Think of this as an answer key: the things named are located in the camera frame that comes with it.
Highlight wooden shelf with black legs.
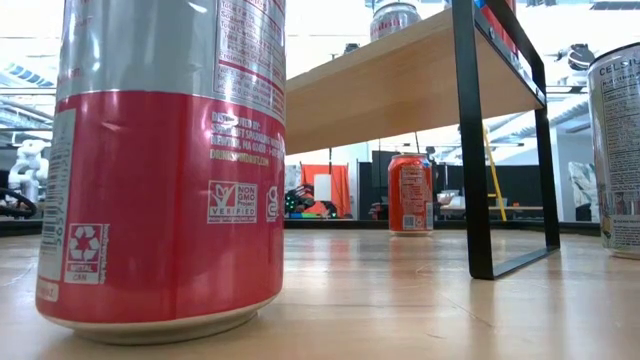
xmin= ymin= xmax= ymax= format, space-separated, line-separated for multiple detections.
xmin=284 ymin=0 xmax=562 ymax=281

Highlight silver red Spindrift can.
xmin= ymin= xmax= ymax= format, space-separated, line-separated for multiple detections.
xmin=34 ymin=0 xmax=288 ymax=347
xmin=369 ymin=0 xmax=423 ymax=43

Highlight white paper sheet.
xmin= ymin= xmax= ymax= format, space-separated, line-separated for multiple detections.
xmin=313 ymin=173 xmax=333 ymax=203

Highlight orange cloth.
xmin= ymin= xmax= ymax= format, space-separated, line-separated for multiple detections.
xmin=299 ymin=163 xmax=353 ymax=219

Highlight black cabinet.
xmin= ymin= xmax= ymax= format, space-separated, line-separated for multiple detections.
xmin=356 ymin=149 xmax=437 ymax=221

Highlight wooden desk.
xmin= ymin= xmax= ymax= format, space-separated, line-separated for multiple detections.
xmin=438 ymin=203 xmax=544 ymax=213

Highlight white wrapped object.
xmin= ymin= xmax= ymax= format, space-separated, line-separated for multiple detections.
xmin=568 ymin=160 xmax=600 ymax=223

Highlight black round ceiling fixture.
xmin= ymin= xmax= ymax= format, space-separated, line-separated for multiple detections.
xmin=555 ymin=43 xmax=597 ymax=72

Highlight white Celsius slim can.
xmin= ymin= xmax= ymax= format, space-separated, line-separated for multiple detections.
xmin=587 ymin=42 xmax=640 ymax=262

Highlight yellow cable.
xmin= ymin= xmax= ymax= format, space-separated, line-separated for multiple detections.
xmin=480 ymin=122 xmax=508 ymax=223

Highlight black partition wall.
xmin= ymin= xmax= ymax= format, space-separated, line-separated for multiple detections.
xmin=432 ymin=163 xmax=544 ymax=222

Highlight black curved cable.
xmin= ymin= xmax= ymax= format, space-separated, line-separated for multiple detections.
xmin=0 ymin=187 xmax=38 ymax=220

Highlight striped ceiling duct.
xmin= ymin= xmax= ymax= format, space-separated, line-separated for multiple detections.
xmin=0 ymin=62 xmax=55 ymax=90

